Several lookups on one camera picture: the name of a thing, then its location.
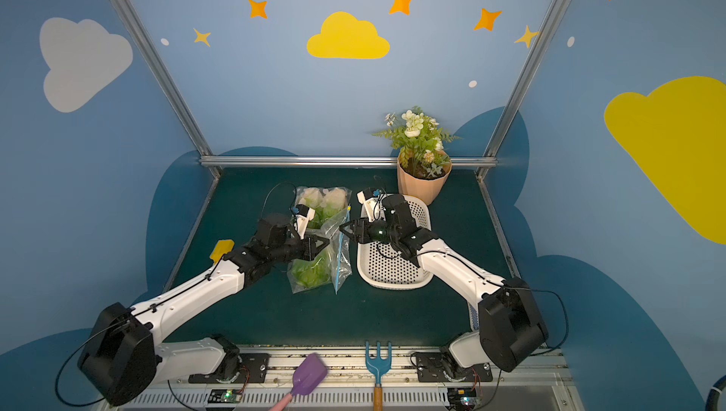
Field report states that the green chinese cabbage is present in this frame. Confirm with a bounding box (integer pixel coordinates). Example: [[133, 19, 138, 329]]
[[289, 254, 331, 293]]

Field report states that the clear zip-top bag blue seal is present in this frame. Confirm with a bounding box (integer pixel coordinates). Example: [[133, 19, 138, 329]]
[[287, 206, 352, 294]]

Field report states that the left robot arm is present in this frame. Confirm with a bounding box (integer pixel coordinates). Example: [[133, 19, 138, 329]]
[[78, 214, 330, 406]]

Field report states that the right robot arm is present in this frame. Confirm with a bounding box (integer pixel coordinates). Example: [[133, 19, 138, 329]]
[[340, 189, 549, 372]]

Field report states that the pink-dotted bag of cabbages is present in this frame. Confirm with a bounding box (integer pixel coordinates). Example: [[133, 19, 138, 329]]
[[295, 187, 351, 231]]

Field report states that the white perforated plastic basket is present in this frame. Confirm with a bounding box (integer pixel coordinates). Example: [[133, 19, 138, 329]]
[[356, 194, 437, 291]]

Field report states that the yellow toy spatula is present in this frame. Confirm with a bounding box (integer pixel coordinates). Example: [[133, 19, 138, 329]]
[[209, 239, 234, 264]]

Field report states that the potted artificial flower plant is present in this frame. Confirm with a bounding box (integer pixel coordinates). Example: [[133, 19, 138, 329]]
[[374, 106, 457, 205]]

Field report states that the purple toy shovel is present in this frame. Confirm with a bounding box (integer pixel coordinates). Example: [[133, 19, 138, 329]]
[[270, 352, 329, 411]]

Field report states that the teal toy garden rake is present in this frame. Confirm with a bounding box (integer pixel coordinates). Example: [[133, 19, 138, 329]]
[[365, 341, 392, 411]]

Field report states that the left circuit board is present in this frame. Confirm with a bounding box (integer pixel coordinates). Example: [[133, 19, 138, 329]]
[[207, 388, 244, 405]]

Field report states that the circuit board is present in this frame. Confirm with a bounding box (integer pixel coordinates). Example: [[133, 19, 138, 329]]
[[207, 388, 244, 405], [446, 388, 481, 411]]

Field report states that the right circuit board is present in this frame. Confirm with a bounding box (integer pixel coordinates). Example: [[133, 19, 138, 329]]
[[446, 388, 481, 411]]

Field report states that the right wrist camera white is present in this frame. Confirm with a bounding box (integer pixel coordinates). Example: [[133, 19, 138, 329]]
[[357, 188, 385, 222]]

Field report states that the aluminium back frame rail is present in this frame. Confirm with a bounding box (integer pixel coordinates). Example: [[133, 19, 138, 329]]
[[199, 155, 498, 170]]

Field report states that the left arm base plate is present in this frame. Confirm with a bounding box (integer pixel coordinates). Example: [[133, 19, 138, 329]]
[[188, 352, 270, 385]]

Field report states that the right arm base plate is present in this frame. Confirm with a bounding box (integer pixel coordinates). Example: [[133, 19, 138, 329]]
[[410, 352, 493, 383]]

